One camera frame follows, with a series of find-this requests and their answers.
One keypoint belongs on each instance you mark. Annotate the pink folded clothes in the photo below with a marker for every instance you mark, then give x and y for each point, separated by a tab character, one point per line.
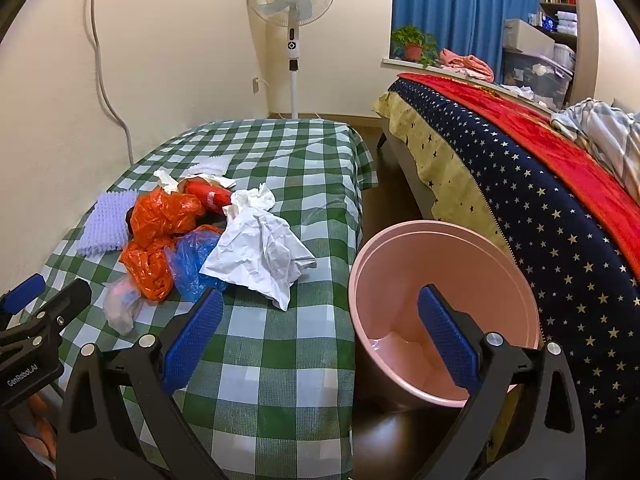
468	65

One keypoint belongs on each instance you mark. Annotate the clear storage bin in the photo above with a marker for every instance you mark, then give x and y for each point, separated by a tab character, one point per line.
546	80

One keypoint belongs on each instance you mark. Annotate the white cardboard box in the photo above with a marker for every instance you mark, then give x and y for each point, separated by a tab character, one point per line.
522	37

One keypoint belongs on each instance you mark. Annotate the navy star-patterned bedsheet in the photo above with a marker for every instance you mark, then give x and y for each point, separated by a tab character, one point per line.
587	294

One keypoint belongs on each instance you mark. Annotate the orange plastic bag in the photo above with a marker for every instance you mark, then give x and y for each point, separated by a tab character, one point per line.
157	221

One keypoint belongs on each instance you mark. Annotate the potted green plant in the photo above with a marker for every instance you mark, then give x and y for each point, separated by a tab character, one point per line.
413	45

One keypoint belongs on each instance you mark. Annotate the blue curtain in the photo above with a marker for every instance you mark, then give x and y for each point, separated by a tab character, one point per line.
466	27

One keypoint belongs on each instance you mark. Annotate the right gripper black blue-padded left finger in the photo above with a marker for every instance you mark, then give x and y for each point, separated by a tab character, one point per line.
96	439

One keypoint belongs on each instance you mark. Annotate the wooden bookshelf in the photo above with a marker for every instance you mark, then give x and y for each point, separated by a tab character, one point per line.
573	23

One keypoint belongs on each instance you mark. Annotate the pink plastic trash bin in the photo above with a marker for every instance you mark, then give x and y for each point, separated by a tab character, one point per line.
473	275

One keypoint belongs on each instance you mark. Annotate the clear plastic bag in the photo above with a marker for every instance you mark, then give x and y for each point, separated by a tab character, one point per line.
122	304

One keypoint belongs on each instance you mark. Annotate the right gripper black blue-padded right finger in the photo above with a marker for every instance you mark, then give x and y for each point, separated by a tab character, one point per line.
522	419

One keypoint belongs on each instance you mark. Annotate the green white checkered tablecloth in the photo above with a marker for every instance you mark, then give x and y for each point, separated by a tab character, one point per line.
272	395

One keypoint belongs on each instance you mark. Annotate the white textured cloth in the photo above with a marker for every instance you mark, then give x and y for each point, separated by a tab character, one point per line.
215	166

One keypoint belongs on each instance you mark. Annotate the white paper sheet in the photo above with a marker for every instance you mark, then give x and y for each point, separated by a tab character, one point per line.
258	250

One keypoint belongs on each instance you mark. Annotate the red floral blanket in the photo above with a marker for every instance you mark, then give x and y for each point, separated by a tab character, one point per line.
594	187

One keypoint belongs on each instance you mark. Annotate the yellow bed skirt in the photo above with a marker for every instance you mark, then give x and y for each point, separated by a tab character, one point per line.
442	186

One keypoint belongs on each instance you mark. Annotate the red snack packet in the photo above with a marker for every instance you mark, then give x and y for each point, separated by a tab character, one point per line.
213	197

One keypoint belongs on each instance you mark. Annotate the white tissue wrapper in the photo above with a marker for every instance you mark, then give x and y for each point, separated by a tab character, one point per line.
171	185

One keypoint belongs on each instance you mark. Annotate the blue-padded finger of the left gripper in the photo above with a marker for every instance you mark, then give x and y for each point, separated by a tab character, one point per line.
22	295

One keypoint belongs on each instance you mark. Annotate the blue plastic bag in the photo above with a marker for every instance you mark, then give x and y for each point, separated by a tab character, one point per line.
185	260

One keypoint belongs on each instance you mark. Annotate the blue white plaid quilt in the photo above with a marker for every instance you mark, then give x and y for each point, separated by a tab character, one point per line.
607	134

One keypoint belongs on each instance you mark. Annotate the lavender textured cloth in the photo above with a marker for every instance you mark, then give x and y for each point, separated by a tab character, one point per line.
106	228

